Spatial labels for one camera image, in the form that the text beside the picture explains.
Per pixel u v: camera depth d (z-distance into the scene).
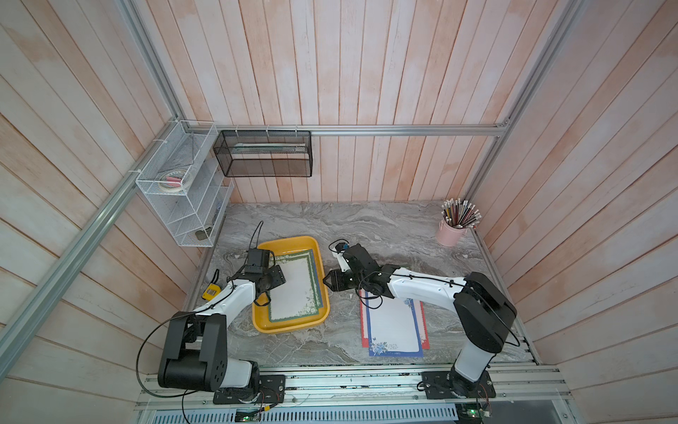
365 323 0.86
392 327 0.84
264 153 1.04
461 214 1.01
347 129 0.97
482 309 0.51
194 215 0.77
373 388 0.75
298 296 0.91
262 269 0.71
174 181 0.73
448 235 1.05
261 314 0.86
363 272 0.67
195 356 0.42
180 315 0.45
